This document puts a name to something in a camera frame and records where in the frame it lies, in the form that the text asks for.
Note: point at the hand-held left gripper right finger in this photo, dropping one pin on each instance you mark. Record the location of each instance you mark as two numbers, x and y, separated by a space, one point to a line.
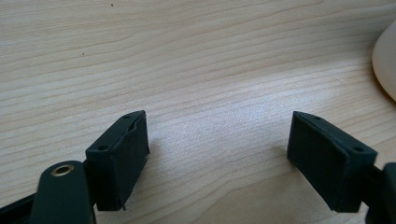
323 161

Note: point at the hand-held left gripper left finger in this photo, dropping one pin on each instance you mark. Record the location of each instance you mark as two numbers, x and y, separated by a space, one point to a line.
116 168

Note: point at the beige cup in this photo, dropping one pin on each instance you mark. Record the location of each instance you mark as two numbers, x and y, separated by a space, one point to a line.
387 62

